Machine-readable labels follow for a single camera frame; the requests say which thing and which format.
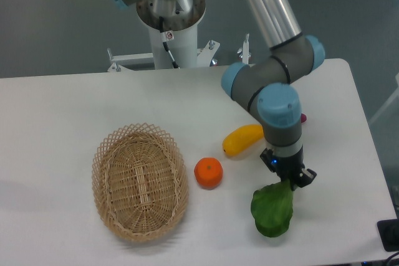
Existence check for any purple sweet potato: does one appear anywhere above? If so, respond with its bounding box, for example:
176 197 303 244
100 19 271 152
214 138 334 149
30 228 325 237
300 113 307 123

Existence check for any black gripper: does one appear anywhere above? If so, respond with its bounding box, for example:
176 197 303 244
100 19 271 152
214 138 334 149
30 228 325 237
260 148 317 191

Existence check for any orange tangerine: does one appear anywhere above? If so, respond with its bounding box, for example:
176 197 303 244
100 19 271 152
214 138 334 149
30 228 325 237
194 157 223 189

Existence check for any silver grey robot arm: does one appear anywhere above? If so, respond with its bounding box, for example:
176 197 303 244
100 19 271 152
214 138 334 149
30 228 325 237
113 0 325 188

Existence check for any black device at table edge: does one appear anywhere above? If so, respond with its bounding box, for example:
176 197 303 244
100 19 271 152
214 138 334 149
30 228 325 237
377 219 398 252

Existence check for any yellow mango fruit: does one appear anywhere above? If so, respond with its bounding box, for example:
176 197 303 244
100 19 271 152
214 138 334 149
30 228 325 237
222 124 264 156

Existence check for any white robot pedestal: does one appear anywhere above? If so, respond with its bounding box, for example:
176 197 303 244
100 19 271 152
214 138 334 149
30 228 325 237
137 0 206 69

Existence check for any woven wicker basket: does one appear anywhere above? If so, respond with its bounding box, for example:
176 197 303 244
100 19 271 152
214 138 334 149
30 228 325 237
92 123 189 242

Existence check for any black cable on pedestal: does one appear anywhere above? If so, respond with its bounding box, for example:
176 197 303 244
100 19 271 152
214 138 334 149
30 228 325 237
158 16 181 69

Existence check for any white pedestal base frame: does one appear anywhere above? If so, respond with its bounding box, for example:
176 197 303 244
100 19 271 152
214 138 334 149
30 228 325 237
107 33 251 72

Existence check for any green bok choy vegetable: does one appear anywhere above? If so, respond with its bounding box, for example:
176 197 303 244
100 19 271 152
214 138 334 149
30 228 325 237
250 180 294 238

